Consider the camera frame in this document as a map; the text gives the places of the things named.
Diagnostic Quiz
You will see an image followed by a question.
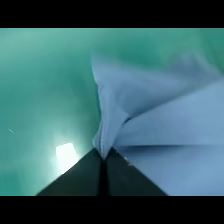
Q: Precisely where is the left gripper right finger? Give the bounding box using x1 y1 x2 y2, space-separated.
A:
104 146 168 197

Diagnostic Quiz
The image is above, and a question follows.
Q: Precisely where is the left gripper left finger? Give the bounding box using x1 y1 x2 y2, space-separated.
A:
35 148 105 197

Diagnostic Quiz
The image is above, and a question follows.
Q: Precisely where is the light blue shirt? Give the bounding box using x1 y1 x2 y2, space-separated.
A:
90 49 224 197

